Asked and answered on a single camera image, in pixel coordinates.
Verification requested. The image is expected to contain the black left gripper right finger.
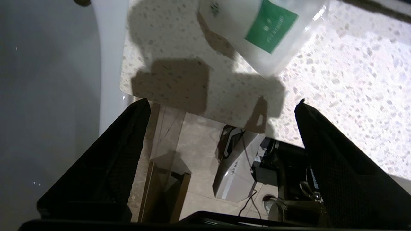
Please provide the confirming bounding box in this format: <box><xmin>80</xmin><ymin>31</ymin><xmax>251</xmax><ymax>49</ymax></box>
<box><xmin>295</xmin><ymin>99</ymin><xmax>411</xmax><ymax>230</ymax></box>

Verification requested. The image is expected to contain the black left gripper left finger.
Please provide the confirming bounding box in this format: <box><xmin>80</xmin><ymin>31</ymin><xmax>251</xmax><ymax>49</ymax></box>
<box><xmin>37</xmin><ymin>98</ymin><xmax>151</xmax><ymax>222</ymax></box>

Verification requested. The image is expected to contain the sachet with green label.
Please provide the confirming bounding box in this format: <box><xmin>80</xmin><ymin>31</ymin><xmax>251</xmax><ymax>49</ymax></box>
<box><xmin>197</xmin><ymin>0</ymin><xmax>328</xmax><ymax>77</ymax></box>

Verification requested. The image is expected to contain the grey white robot base shell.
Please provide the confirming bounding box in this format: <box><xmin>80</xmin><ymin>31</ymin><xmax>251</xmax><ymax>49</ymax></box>
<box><xmin>212</xmin><ymin>125</ymin><xmax>267</xmax><ymax>202</ymax></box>

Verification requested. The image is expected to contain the wooden vanity cabinet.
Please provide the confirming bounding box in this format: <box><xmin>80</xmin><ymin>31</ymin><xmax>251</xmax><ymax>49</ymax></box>
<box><xmin>138</xmin><ymin>160</ymin><xmax>192</xmax><ymax>223</ymax></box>

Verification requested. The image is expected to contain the black robot torso column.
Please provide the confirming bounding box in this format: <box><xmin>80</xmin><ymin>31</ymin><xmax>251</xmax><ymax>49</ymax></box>
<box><xmin>251</xmin><ymin>137</ymin><xmax>325</xmax><ymax>225</ymax></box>

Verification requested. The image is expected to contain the white ceramic sink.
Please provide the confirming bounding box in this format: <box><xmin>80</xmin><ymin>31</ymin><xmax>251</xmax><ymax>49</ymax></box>
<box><xmin>0</xmin><ymin>0</ymin><xmax>130</xmax><ymax>231</ymax></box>

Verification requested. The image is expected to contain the thin black floor cable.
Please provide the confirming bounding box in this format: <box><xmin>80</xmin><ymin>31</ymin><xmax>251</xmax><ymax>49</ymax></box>
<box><xmin>238</xmin><ymin>189</ymin><xmax>258</xmax><ymax>219</ymax></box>

